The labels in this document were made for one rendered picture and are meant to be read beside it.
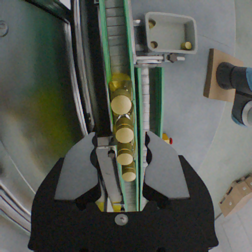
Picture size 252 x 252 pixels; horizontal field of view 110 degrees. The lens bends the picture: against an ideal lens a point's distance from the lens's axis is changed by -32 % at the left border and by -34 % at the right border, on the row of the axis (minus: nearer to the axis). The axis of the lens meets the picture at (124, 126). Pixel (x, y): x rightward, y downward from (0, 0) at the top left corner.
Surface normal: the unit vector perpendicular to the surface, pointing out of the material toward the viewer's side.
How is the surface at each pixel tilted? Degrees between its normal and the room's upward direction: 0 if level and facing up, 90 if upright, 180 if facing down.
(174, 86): 0
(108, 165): 0
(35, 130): 90
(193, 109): 0
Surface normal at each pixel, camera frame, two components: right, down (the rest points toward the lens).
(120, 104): 0.03, 0.47
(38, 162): 1.00, -0.08
